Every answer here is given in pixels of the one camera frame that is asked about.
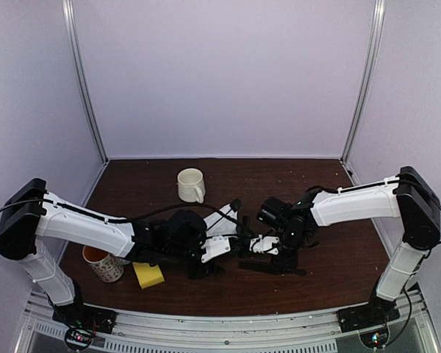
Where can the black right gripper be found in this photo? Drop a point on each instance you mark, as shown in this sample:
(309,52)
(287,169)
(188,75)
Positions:
(289,263)

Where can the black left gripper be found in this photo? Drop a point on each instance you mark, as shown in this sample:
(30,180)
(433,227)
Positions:
(212,268)

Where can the white paper bag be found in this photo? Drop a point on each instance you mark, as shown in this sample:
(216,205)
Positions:
(218,225)

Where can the black handled comb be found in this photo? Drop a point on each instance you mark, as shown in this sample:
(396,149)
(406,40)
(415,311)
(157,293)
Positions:
(268,268)

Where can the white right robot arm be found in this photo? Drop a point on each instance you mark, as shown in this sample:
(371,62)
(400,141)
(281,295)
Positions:
(405,196)

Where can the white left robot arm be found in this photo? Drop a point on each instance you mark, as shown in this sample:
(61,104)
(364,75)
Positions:
(34,213)

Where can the yellow sponge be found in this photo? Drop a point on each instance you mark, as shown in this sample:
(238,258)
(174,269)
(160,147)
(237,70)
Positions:
(147,275)

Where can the cream ceramic mug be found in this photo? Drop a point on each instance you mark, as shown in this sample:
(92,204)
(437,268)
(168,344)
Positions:
(191,188)

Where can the black straight comb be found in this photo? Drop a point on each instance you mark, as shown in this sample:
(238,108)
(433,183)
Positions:
(245,231)

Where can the patterned mug orange inside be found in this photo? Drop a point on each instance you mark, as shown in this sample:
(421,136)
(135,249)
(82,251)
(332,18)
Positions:
(107,267)

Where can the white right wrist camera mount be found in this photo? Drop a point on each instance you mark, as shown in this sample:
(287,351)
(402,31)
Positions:
(265,245)

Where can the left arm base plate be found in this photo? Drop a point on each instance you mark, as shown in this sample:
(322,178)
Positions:
(86,317)

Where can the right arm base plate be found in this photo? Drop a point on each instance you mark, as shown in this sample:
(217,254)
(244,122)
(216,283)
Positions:
(365,316)

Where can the aluminium front rail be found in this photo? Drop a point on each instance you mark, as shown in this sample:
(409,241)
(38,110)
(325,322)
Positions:
(313,331)

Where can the right aluminium corner post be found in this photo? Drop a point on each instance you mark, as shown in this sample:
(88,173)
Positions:
(373,46)

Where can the aluminium corner post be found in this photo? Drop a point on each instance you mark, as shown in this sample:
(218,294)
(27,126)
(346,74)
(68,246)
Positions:
(373,46)
(72,31)

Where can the left aluminium corner post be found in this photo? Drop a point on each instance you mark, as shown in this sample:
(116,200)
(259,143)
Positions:
(72,31)

